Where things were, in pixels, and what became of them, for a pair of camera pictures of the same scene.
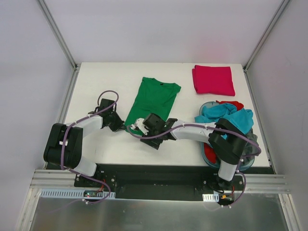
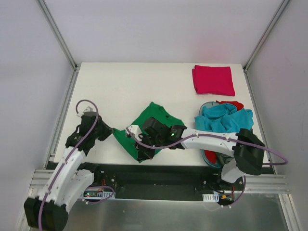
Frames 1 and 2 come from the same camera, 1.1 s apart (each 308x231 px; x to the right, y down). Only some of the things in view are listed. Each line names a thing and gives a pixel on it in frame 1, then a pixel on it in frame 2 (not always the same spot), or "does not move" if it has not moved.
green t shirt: (153, 96) -> (154, 111)
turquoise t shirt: (242, 119) does not move
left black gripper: (117, 123) -> (103, 131)
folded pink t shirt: (213, 80) does not move
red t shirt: (210, 152) does not move
